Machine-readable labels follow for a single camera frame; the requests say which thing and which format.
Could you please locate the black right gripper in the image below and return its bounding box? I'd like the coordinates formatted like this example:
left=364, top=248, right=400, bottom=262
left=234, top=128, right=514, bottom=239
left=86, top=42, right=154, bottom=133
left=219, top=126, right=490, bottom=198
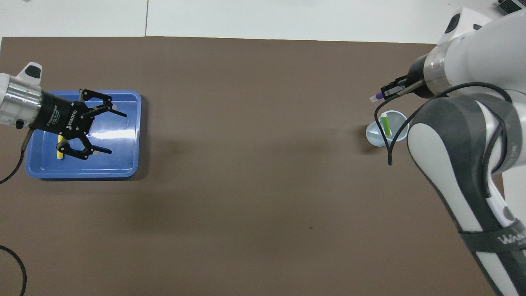
left=381, top=54, right=436, bottom=99

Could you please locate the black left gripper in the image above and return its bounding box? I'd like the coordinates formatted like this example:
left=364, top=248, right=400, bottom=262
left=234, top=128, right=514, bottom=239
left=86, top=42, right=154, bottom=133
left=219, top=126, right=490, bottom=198
left=32, top=88, right=128, bottom=161

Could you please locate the green pen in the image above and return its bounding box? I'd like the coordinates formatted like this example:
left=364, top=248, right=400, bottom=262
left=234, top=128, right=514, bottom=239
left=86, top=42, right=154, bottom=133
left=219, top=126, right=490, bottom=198
left=380, top=113, right=393, bottom=138

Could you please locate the blue plastic tray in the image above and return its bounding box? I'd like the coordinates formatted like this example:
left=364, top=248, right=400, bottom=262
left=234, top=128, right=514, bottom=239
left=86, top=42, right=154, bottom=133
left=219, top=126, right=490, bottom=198
left=25, top=90, right=142, bottom=179

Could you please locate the clear plastic cup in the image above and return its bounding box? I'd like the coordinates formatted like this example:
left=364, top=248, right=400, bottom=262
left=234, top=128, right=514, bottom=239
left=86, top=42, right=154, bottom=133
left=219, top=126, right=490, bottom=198
left=366, top=110, right=410, bottom=147

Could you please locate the grey ribbed device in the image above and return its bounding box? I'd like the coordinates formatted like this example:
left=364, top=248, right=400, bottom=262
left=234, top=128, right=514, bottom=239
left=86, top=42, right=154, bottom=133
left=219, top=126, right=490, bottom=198
left=497, top=0, right=526, bottom=14

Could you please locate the brown table mat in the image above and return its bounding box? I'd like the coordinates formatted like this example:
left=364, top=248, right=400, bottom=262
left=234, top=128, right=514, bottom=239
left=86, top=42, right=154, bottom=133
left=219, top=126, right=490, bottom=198
left=0, top=36, right=500, bottom=296

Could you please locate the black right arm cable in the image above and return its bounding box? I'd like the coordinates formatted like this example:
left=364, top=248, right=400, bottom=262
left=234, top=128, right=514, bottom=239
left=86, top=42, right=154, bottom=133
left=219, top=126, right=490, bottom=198
left=373, top=82, right=514, bottom=166

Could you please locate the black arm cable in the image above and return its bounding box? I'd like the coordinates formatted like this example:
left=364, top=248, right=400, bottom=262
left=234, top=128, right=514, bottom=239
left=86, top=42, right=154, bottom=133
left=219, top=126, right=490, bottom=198
left=0, top=127, right=34, bottom=296
left=373, top=82, right=514, bottom=166

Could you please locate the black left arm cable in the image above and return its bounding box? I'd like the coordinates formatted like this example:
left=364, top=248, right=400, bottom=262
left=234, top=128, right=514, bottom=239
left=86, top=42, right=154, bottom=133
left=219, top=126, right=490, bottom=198
left=0, top=127, right=34, bottom=296

